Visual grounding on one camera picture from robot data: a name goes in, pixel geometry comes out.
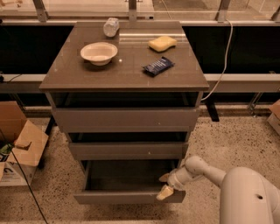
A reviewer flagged grey drawer cabinet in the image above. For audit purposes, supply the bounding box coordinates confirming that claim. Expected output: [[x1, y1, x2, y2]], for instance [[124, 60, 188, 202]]
[[38, 20, 210, 187]]

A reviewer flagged open cardboard box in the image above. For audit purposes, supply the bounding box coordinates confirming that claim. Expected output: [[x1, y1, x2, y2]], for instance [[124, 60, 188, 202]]
[[0, 101, 48, 186]]

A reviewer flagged white cable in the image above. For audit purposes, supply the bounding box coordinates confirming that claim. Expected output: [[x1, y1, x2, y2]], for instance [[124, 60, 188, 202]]
[[200, 18, 235, 102]]

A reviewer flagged grey top drawer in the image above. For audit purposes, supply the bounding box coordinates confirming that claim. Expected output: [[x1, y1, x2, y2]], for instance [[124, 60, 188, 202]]
[[52, 108, 199, 133]]

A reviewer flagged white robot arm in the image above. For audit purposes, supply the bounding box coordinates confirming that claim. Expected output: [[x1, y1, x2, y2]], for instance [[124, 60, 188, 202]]
[[157, 156, 280, 224]]

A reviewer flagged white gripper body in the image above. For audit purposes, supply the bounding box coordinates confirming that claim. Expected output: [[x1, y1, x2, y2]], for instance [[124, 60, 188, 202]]
[[167, 168, 187, 191]]

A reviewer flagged white paper bowl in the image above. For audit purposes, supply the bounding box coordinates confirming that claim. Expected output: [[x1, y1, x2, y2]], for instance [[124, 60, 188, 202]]
[[80, 42, 118, 66]]

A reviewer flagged dark blue snack packet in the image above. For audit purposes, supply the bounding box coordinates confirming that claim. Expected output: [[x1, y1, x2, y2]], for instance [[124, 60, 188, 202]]
[[143, 57, 174, 77]]

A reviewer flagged cardboard box at right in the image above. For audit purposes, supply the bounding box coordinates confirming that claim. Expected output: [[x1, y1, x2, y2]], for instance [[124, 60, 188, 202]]
[[268, 99, 280, 136]]

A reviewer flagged black cable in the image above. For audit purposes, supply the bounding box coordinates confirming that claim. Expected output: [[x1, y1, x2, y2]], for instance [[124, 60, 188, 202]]
[[0, 128, 49, 224]]

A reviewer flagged grey bottom drawer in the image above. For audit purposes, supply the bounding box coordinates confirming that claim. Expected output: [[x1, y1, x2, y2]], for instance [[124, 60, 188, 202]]
[[73, 159, 186, 204]]

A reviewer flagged yellow sponge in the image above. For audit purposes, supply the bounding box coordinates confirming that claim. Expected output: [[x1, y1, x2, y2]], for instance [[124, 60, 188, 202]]
[[148, 36, 177, 53]]

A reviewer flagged grey drawer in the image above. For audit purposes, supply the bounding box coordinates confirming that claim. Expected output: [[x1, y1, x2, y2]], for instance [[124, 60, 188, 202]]
[[73, 159, 186, 204], [52, 108, 199, 133], [68, 142, 188, 160]]

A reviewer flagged grey middle drawer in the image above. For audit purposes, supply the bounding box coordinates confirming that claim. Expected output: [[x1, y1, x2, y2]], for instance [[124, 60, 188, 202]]
[[68, 142, 188, 160]]

